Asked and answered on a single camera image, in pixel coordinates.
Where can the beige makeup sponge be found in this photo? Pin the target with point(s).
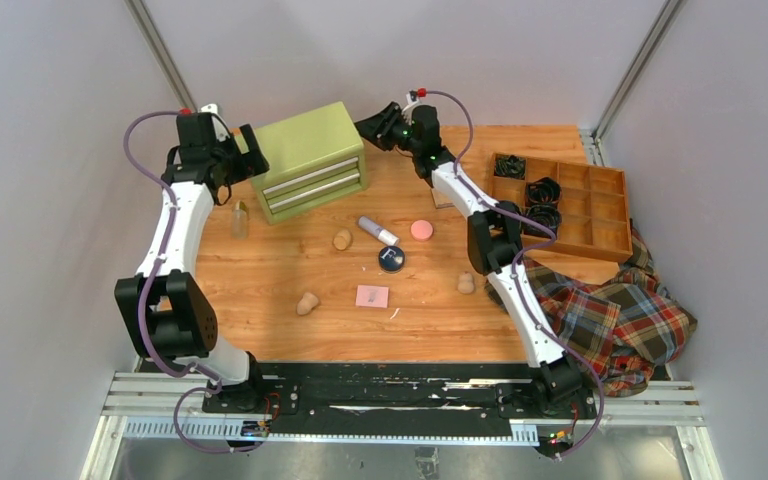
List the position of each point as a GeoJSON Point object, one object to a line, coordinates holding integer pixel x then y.
{"type": "Point", "coordinates": [307, 303]}
{"type": "Point", "coordinates": [466, 283]}
{"type": "Point", "coordinates": [342, 240]}

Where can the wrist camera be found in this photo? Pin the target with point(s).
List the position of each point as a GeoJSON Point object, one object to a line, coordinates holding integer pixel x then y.
{"type": "Point", "coordinates": [413, 100]}
{"type": "Point", "coordinates": [222, 131]}

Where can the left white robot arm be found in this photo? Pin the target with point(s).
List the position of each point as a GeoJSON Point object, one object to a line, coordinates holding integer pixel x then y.
{"type": "Point", "coordinates": [169, 320]}

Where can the beige makeup sponge front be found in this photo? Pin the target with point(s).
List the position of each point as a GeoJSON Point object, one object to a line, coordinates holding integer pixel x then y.
{"type": "Point", "coordinates": [307, 303]}

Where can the aluminium frame rail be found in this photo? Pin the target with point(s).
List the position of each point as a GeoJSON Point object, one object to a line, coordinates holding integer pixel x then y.
{"type": "Point", "coordinates": [659, 434]}

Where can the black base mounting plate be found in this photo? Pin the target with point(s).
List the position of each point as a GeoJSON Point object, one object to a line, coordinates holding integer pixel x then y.
{"type": "Point", "coordinates": [419, 403]}

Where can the pink round compact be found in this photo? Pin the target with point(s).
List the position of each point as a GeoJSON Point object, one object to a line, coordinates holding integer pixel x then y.
{"type": "Point", "coordinates": [421, 230]}

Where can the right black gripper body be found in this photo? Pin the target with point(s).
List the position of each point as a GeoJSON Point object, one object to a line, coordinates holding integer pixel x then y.
{"type": "Point", "coordinates": [405, 142]}

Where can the beige makeup sponge centre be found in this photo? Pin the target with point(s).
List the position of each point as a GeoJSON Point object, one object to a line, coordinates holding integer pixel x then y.
{"type": "Point", "coordinates": [342, 240]}

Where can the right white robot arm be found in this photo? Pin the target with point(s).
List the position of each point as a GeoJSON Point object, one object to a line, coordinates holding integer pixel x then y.
{"type": "Point", "coordinates": [494, 246]}

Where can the wooden compartment organizer tray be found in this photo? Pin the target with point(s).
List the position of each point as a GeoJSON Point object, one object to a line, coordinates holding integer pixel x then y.
{"type": "Point", "coordinates": [585, 206]}

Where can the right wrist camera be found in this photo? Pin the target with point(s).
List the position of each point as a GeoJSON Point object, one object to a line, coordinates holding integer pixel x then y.
{"type": "Point", "coordinates": [413, 100]}

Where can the dark blue round compact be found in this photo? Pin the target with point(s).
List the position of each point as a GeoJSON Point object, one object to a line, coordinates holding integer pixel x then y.
{"type": "Point", "coordinates": [391, 259]}

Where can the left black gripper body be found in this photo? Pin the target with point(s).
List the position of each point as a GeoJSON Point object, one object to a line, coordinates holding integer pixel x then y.
{"type": "Point", "coordinates": [224, 156]}

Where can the white cosmetic tube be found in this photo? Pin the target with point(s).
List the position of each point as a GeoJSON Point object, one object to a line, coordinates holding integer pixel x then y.
{"type": "Point", "coordinates": [377, 231]}

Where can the green metal drawer cabinet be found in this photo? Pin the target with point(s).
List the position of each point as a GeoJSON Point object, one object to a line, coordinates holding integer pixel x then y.
{"type": "Point", "coordinates": [314, 158]}

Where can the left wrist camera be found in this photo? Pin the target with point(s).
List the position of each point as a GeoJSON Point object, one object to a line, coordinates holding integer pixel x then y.
{"type": "Point", "coordinates": [222, 131]}

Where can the pink square card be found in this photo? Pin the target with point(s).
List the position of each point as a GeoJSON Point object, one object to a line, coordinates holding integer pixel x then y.
{"type": "Point", "coordinates": [369, 296]}

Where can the plaid flannel shirt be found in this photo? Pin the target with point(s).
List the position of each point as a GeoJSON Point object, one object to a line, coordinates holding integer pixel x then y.
{"type": "Point", "coordinates": [625, 327]}

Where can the beige makeup sponge right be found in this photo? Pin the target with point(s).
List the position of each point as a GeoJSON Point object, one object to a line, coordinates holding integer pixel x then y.
{"type": "Point", "coordinates": [466, 283]}

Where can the clear glass perfume bottle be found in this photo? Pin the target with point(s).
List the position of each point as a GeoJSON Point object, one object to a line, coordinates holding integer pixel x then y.
{"type": "Point", "coordinates": [240, 220]}

